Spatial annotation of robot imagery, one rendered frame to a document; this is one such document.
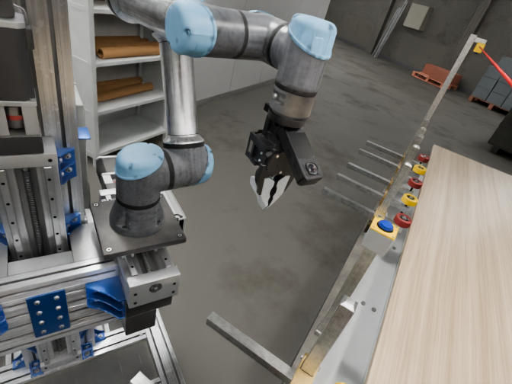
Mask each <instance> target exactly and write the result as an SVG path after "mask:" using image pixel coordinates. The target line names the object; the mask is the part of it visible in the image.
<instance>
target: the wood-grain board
mask: <svg viewBox="0 0 512 384"><path fill-rule="evenodd" d="M426 169H427V171H426V172H425V174H424V178H423V181H422V183H423V185H422V186H421V189H420V191H419V194H418V202H417V204H416V205H415V208H414V212H413V216H412V218H411V219H412V224H411V225H410V226H409V229H408V234H407V236H406V239H405V244H404V247H403V250H402V254H401V257H400V260H399V263H398V268H397V271H396V274H395V279H394V281H393V284H392V288H391V292H390V294H389V299H388V302H387V305H386V310H385V313H384V316H383V318H382V323H381V326H380V329H379V333H378V337H377V339H376V344H375V347H374V350H373V355H372V357H371V361H370V365H369V368H368V371H367V374H366V378H365V382H364V384H512V176H511V175H509V174H506V173H504V172H502V171H499V170H496V169H494V168H491V167H488V166H487V165H483V164H481V163H479V162H476V161H474V160H471V159H470V158H466V157H464V156H462V155H459V154H456V153H455V152H451V151H449V150H447V149H444V148H441V147H439V146H436V145H433V147H432V149H431V153H430V160H429V162H428V163H427V167H426Z"/></svg>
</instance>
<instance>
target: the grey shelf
mask: <svg viewBox="0 0 512 384"><path fill-rule="evenodd" d="M67 2H68V12H69V30H70V40H71V49H72V68H73V77H74V82H75V83H76V87H77V89H78V92H79V95H80V98H81V100H82V103H83V106H84V109H85V127H87V128H88V131H89V133H90V136H91V139H86V140H87V142H86V150H87V155H88V156H89V157H91V158H93V167H95V168H96V163H95V159H96V158H97V157H99V156H102V155H106V154H108V153H111V152H115V151H117V150H119V149H122V148H124V147H125V146H128V145H130V144H133V143H138V142H142V141H144V140H147V139H150V138H152V137H155V136H158V135H161V134H163V137H162V140H164V139H165V138H166V137H167V135H168V131H167V123H166V114H165V99H164V90H163V82H162V67H161V58H160V55H151V56H131V57H120V58H109V59H100V58H99V57H98V55H95V39H94V36H140V37H141V38H147V39H148V40H149V41H157V40H156V39H155V38H154V37H153V36H152V30H150V29H149V28H147V27H145V26H143V25H141V24H131V23H128V22H125V21H124V20H122V19H120V18H118V17H117V16H116V15H115V14H114V13H113V12H112V11H111V10H110V9H109V7H108V6H107V3H106V1H101V0H67ZM137 76H141V77H142V80H143V82H142V83H146V82H151V83H152V84H153V86H154V88H153V89H152V90H151V91H144V92H141V93H137V94H131V95H127V96H123V97H120V98H114V99H110V100H106V101H100V102H98V94H97V82H102V81H109V80H114V79H120V78H131V77H137Z"/></svg>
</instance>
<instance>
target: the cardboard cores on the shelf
mask: <svg viewBox="0 0 512 384"><path fill-rule="evenodd" d="M94 39H95V55H98V57H99V58H100V59H109V58H120V57H131V56H151V55H160V50H159V42H158V41H149V40H148V39H147V38H141V37H140V36H94ZM142 82H143V80H142V77H141V76H137V77H131V78H120V79H114V80H109V81H102V82H97V94H98V102H100V101H106V100H110V99H114V98H120V97H123V96H127V95H131V94H137V93H141V92H144V91H151V90H152V89H153V88H154V86H153V84H152V83H151V82H146V83H142Z"/></svg>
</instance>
